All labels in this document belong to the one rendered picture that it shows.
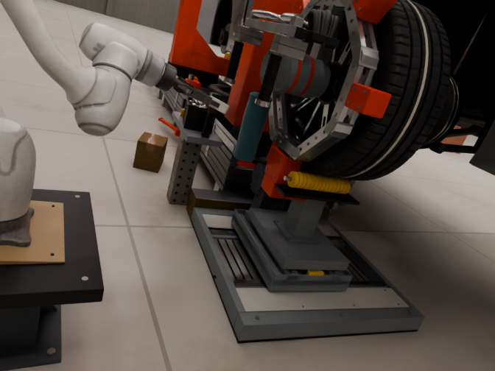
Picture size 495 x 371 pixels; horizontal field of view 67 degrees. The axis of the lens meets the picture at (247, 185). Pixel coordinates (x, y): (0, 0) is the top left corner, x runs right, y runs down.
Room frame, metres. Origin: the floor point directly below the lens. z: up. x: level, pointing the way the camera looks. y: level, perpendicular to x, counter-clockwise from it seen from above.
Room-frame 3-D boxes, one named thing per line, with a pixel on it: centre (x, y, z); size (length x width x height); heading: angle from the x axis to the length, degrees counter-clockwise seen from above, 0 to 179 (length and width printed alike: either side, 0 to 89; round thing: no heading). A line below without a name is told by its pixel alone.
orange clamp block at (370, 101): (1.09, -0.25, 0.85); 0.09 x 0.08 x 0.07; 26
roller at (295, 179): (1.31, -0.25, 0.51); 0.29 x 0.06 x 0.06; 116
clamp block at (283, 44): (1.13, 0.00, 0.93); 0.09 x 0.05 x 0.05; 116
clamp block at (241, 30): (1.43, 0.15, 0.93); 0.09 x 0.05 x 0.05; 116
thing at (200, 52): (3.75, 0.66, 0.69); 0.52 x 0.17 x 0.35; 116
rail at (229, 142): (3.01, 0.63, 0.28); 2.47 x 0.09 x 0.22; 26
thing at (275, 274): (1.47, -0.25, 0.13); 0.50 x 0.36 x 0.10; 26
